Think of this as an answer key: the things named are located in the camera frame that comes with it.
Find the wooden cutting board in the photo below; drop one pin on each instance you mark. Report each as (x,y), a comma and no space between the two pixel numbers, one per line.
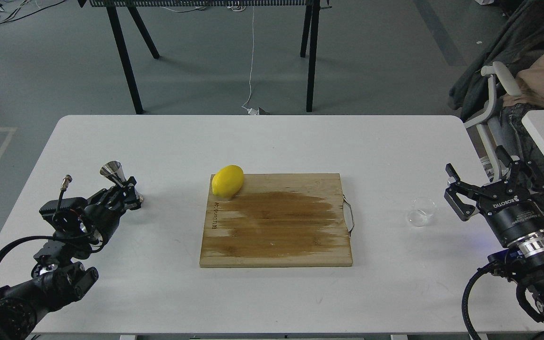
(278,221)

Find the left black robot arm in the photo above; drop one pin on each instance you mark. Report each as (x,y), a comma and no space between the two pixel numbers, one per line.
(58,279)

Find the person in beige shirt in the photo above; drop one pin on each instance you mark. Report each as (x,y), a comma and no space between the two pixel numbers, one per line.
(523,32)

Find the yellow lemon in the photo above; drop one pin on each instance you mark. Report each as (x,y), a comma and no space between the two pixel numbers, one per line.
(227,181)

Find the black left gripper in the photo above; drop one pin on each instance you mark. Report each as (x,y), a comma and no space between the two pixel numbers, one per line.
(92,220)

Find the black metal frame table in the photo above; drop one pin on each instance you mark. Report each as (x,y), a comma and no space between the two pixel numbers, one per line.
(156,41)

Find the steel double jigger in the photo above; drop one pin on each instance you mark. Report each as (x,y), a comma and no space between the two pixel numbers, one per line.
(113,171)

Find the small clear glass cup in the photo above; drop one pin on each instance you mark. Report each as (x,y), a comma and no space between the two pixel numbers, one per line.
(421,212)

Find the white office chair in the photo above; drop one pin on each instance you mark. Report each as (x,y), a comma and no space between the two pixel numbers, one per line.
(496,73)

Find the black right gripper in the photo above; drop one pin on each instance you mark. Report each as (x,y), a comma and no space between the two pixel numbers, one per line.
(515,215)

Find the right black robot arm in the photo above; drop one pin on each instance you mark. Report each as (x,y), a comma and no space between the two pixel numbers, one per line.
(522,263)

